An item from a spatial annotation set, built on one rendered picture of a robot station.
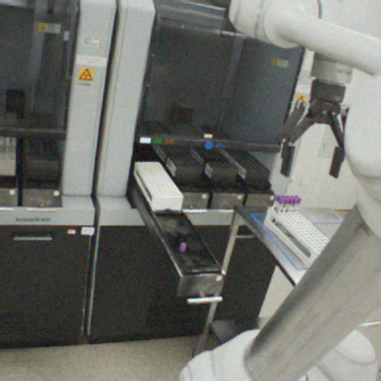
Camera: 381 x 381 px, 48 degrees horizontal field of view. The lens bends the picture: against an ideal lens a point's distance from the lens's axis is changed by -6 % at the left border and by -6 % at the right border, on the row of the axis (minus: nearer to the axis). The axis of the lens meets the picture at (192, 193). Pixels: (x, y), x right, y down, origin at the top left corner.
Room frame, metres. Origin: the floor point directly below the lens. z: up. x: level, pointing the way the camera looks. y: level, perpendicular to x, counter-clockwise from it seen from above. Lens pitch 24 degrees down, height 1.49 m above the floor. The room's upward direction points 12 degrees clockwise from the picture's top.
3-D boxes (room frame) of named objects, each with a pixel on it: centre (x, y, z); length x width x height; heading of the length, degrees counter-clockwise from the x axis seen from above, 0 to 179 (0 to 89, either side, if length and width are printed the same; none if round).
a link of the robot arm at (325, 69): (0.96, -0.24, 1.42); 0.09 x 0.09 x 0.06
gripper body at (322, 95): (0.96, -0.24, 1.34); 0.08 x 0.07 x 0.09; 113
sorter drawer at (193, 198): (1.85, 0.13, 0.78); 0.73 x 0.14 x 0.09; 25
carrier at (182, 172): (1.63, 0.03, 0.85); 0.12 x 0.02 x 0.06; 115
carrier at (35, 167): (1.40, 0.54, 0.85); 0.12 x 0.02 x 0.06; 115
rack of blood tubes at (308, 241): (1.29, -0.37, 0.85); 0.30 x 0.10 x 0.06; 28
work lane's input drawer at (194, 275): (1.32, 0.06, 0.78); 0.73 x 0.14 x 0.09; 25
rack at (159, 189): (1.48, 0.13, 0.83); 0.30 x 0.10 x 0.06; 25
